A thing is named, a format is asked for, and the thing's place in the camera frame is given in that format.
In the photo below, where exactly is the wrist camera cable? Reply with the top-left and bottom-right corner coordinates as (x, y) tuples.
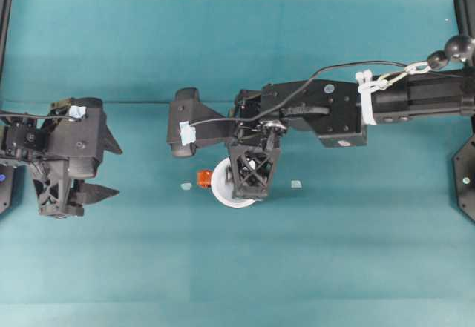
(0, 110), (81, 122)
(187, 59), (413, 128)

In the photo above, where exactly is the black frame rail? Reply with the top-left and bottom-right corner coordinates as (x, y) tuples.
(453, 0), (475, 46)
(0, 0), (14, 65)

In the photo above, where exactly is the silver carabiner clip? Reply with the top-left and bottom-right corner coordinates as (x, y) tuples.
(377, 62), (430, 87)

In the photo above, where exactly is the white paper cup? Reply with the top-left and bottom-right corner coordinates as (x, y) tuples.
(210, 156), (261, 211)

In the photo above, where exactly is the blue-green table cloth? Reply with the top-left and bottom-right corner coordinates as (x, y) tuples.
(0, 0), (475, 327)

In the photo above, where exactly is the black cup holder red handle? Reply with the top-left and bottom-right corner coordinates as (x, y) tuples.
(196, 170), (214, 189)

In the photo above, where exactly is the black ball bungee cord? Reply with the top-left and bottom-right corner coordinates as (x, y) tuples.
(426, 34), (467, 71)

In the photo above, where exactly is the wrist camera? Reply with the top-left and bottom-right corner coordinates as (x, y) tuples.
(167, 87), (233, 159)
(47, 96), (107, 179)

